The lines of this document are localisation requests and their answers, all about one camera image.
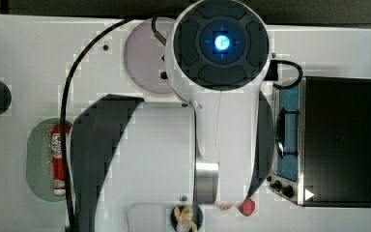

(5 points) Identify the red plush ketchup bottle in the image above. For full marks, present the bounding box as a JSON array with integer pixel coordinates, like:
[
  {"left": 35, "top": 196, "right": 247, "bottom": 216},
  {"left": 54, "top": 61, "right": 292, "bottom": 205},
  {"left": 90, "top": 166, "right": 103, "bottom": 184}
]
[{"left": 50, "top": 125, "right": 66, "bottom": 196}]

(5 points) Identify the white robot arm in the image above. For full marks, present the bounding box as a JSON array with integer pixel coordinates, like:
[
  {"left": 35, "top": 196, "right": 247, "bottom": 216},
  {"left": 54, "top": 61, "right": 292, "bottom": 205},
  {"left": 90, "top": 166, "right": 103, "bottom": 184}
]
[{"left": 71, "top": 0, "right": 271, "bottom": 232}]

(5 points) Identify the green oval strainer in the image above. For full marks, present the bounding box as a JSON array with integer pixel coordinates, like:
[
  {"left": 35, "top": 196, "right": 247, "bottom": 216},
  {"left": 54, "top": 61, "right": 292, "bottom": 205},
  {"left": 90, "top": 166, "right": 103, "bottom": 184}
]
[{"left": 26, "top": 118, "right": 66, "bottom": 202}]

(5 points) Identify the pale pink round plate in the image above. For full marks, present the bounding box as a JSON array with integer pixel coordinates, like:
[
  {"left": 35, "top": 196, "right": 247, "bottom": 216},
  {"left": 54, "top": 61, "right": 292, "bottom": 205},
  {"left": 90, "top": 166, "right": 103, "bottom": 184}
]
[{"left": 124, "top": 19, "right": 173, "bottom": 94}]

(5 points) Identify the beige plush food in bowl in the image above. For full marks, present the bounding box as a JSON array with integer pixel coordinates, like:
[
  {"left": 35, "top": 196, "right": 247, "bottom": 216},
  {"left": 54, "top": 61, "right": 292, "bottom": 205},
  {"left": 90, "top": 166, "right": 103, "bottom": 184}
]
[{"left": 174, "top": 206, "right": 198, "bottom": 232}]

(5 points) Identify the orange slice toy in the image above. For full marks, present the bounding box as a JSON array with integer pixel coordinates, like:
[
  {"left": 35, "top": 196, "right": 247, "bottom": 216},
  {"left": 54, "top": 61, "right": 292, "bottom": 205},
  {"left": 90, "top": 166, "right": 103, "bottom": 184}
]
[{"left": 217, "top": 203, "right": 233, "bottom": 211}]

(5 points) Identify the blue bowl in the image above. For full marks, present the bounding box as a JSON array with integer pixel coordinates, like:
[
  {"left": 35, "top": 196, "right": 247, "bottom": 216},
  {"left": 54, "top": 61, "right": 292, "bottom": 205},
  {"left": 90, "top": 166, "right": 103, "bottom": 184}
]
[{"left": 170, "top": 205, "right": 204, "bottom": 232}]

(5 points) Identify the red round toy fruit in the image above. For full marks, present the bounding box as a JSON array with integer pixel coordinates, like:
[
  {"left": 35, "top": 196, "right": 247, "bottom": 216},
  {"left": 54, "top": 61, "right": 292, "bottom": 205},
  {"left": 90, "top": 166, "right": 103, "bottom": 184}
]
[{"left": 239, "top": 198, "right": 256, "bottom": 217}]

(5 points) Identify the black toaster oven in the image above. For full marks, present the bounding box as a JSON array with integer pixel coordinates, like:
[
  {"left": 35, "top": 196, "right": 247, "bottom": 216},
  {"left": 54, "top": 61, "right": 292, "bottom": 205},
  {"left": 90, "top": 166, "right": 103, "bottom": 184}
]
[{"left": 267, "top": 76, "right": 371, "bottom": 208}]

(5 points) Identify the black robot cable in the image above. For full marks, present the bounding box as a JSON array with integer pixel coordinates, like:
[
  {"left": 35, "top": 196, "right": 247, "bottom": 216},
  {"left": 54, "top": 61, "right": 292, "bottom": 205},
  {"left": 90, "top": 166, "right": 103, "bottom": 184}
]
[{"left": 59, "top": 17, "right": 139, "bottom": 232}]

